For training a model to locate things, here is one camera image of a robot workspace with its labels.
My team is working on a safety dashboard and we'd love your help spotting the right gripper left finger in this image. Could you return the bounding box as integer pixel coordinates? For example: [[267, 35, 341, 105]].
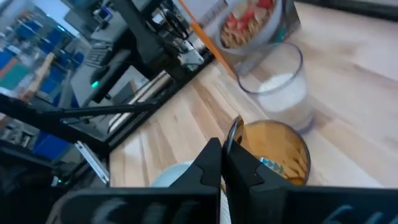
[[46, 138, 223, 224]]

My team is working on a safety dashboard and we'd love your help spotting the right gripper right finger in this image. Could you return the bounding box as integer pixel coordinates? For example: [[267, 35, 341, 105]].
[[222, 141, 398, 224]]

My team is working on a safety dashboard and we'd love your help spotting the clear glass with white rice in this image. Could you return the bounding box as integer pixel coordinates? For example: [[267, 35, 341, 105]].
[[236, 42, 315, 133]]

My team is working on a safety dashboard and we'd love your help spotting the orange cereal box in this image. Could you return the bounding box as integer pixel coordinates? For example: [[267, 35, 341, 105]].
[[177, 0, 302, 77]]

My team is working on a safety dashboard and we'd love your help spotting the pale blue-grey plate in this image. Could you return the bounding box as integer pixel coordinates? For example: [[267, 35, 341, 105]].
[[150, 161, 200, 188]]

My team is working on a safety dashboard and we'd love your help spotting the amber faceted plastic cup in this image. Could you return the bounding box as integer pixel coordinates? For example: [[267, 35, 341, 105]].
[[228, 119, 312, 187]]

